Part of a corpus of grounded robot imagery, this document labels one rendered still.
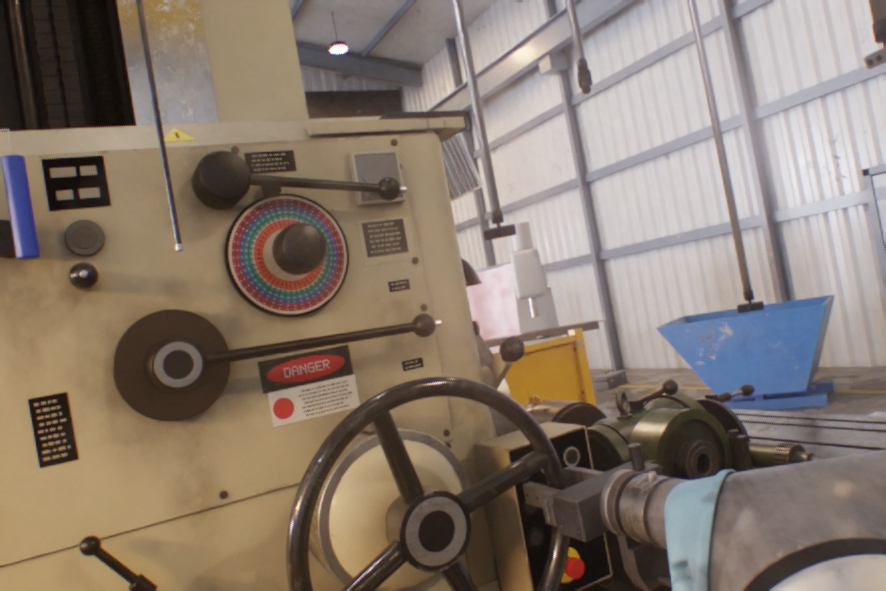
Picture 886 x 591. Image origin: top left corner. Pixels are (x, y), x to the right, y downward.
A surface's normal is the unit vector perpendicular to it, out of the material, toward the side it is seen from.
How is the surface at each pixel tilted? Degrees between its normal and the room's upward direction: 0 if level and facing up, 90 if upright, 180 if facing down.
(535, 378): 90
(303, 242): 90
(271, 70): 90
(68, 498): 90
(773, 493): 13
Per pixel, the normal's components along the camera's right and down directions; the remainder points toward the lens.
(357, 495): 0.01, -0.31
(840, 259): -0.86, 0.14
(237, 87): 0.47, -0.11
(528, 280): -0.13, 0.00
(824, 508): -0.12, -0.98
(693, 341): -0.53, 0.08
